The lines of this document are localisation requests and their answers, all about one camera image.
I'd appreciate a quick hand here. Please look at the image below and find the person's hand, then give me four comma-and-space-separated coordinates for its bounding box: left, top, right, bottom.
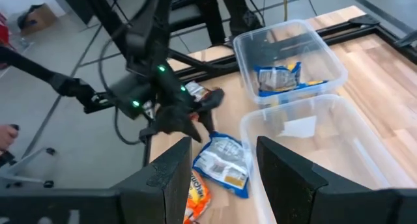
0, 124, 20, 153

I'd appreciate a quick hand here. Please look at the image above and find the cardboard box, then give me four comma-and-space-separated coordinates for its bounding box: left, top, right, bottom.
18, 2, 59, 36

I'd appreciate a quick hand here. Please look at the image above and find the blue Maruchan noodle pack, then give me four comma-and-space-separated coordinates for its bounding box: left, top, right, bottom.
253, 61, 302, 97
192, 132, 251, 199

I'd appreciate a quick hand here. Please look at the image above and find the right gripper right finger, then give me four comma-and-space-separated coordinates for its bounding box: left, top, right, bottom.
256, 135, 328, 224

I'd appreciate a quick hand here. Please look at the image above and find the red object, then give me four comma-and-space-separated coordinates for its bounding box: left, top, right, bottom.
0, 12, 10, 46

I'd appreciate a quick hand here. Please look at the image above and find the black desk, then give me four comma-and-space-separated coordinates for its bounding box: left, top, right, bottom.
57, 0, 265, 48

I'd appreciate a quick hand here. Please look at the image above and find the clear plastic bin with label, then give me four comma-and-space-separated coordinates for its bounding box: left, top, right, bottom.
240, 93, 417, 224

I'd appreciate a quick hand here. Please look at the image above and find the orange Maruchan noodle pack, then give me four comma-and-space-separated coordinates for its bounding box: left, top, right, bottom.
182, 169, 212, 224

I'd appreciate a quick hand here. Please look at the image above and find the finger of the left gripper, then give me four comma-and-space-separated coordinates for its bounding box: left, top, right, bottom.
195, 89, 225, 133
175, 119, 203, 142

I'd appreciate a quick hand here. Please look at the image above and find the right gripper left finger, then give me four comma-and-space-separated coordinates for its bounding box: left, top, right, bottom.
112, 137, 194, 224

